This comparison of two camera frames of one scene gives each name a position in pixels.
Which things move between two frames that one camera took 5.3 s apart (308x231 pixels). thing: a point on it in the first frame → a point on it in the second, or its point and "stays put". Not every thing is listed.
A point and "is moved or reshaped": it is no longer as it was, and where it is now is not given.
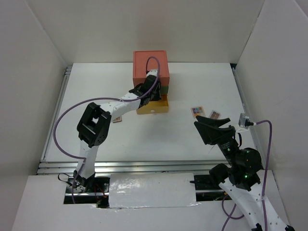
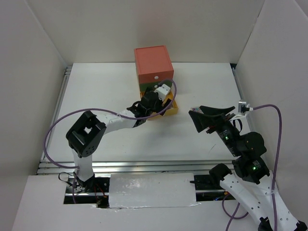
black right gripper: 209,130 → 215,118
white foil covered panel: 174,189 stays put
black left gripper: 158,97 → 160,109
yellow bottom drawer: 155,107 is moved or reshaped
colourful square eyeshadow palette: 198,110 stays put
